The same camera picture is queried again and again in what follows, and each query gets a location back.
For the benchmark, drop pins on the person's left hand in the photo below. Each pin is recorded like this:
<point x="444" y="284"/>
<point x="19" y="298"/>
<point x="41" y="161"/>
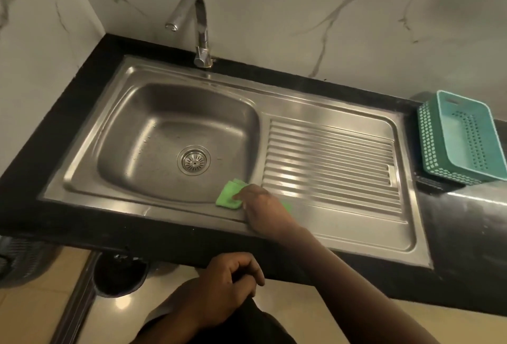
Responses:
<point x="221" y="288"/>

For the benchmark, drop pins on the person's right hand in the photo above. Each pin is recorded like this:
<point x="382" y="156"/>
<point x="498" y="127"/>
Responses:
<point x="265" y="213"/>

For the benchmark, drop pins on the person's right fingers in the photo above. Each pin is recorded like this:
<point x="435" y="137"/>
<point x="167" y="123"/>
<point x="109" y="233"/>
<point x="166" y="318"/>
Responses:
<point x="243" y="194"/>

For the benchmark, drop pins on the person's left fingers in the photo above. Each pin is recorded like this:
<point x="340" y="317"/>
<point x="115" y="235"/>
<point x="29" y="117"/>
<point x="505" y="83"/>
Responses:
<point x="249" y="270"/>

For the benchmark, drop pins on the green cleaning cloth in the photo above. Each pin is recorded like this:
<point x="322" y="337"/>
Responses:
<point x="225" y="195"/>

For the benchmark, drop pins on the person's right forearm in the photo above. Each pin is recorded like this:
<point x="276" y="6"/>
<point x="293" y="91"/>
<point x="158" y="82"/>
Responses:
<point x="356" y="288"/>

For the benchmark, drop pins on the person's left forearm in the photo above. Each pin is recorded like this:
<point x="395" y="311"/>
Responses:
<point x="174" y="316"/>

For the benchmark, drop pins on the person's black clothing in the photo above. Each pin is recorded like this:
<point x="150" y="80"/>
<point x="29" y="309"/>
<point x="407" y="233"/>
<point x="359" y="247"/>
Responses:
<point x="257" y="326"/>

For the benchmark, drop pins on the round metal drain strainer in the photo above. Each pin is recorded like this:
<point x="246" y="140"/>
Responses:
<point x="194" y="160"/>

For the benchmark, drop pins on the stainless steel sink with drainboard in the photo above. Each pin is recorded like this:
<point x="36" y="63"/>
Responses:
<point x="324" y="118"/>

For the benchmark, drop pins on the black round bucket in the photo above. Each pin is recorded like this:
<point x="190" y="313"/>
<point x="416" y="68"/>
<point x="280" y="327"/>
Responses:
<point x="119" y="276"/>

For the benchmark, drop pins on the chrome curved faucet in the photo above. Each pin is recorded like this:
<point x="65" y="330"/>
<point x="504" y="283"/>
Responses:
<point x="201" y="19"/>

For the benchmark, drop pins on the dark woven basket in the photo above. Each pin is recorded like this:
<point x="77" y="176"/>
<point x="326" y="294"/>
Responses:
<point x="21" y="262"/>

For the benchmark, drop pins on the teal perforated plastic basket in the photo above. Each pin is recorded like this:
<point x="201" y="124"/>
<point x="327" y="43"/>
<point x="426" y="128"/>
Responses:
<point x="467" y="138"/>

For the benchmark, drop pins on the metal floor rail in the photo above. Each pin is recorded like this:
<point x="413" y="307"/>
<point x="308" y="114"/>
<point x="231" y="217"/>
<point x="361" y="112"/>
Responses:
<point x="75" y="300"/>

